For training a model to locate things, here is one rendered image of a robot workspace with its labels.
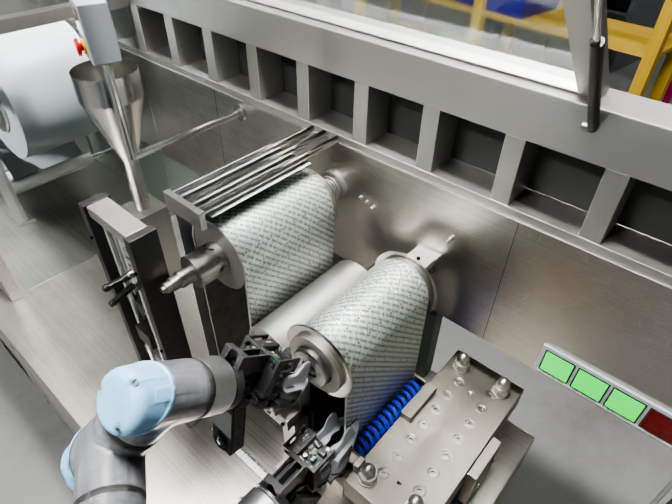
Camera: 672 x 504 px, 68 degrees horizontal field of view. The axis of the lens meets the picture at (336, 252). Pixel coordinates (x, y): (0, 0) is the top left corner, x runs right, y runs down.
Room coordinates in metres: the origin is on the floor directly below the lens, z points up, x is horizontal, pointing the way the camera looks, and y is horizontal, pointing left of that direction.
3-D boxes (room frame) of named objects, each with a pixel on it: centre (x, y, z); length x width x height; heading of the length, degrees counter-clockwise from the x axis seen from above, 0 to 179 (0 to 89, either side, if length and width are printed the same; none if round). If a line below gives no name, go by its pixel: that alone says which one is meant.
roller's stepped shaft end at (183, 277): (0.62, 0.27, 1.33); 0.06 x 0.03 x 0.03; 139
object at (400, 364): (0.57, -0.10, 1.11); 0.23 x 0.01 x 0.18; 139
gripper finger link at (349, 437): (0.46, -0.03, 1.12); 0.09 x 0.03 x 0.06; 138
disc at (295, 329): (0.52, 0.03, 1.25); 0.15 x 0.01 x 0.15; 49
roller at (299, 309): (0.69, 0.04, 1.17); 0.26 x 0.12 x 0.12; 139
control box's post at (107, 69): (0.91, 0.42, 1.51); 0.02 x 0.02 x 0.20
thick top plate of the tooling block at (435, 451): (0.53, -0.21, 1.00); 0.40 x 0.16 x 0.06; 139
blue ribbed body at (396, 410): (0.56, -0.11, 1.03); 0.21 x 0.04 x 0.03; 139
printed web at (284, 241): (0.70, 0.05, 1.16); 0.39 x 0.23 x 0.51; 49
